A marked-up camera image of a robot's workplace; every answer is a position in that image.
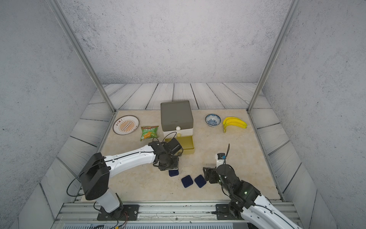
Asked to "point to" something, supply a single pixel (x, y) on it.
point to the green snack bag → (149, 132)
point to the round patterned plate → (125, 125)
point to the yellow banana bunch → (233, 121)
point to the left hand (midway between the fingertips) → (178, 169)
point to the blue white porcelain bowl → (213, 120)
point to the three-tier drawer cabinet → (177, 122)
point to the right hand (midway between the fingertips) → (209, 169)
